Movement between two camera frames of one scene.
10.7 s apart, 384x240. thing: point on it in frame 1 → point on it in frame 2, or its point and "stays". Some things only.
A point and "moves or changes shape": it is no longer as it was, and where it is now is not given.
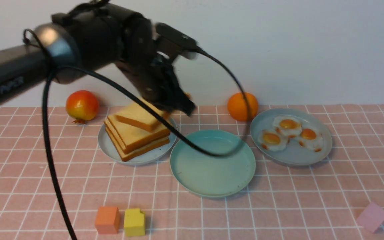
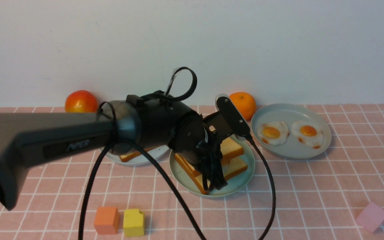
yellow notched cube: (134, 222) stays
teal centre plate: (202, 175) stays
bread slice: (139, 115) moves or changes shape
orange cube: (107, 220) stays
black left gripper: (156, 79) → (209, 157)
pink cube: (372, 217) stays
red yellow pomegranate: (82, 106) stays
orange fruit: (237, 107) stays
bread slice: (130, 136) moves or changes shape
